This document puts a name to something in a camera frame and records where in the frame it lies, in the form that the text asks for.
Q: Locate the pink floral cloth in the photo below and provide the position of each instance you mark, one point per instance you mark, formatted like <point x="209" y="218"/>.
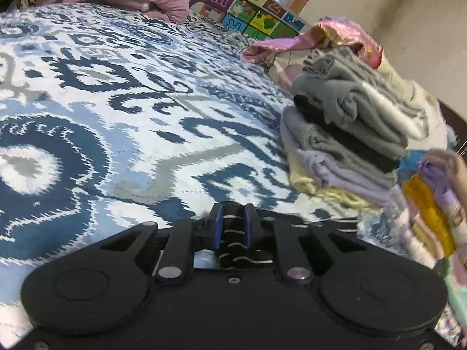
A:
<point x="328" y="36"/>

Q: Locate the mint green folded garment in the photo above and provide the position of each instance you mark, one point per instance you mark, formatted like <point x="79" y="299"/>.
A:
<point x="456" y="306"/>

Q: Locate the stack of grey folded clothes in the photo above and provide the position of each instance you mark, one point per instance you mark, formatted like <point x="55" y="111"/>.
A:
<point x="335" y="124"/>

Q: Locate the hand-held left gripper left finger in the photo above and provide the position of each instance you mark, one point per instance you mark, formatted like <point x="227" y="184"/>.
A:
<point x="218" y="229"/>

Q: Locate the black white striped shirt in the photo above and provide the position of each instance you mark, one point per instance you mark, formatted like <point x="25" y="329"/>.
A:
<point x="233" y="233"/>

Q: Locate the white lilac folded garment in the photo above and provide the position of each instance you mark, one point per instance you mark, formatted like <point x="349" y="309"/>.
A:
<point x="408" y="229"/>

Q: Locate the lilac floral folded garment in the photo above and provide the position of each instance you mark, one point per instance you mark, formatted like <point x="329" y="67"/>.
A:
<point x="445" y="193"/>

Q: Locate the dark wooden headboard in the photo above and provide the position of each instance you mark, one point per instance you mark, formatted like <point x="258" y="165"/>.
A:
<point x="454" y="124"/>

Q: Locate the cream quilted jacket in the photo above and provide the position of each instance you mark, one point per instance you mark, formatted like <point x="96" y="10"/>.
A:
<point x="416" y="98"/>

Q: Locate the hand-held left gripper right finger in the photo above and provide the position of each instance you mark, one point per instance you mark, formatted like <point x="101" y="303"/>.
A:
<point x="250" y="229"/>

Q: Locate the colourful alphabet foam mat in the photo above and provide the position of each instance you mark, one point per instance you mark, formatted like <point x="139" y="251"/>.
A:
<point x="237" y="7"/>

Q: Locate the blue white patterned bedsheet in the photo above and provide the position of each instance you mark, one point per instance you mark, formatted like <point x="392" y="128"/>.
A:
<point x="109" y="124"/>

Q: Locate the mustard yellow folded garment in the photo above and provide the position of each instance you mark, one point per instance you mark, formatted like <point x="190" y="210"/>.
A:
<point x="430" y="215"/>

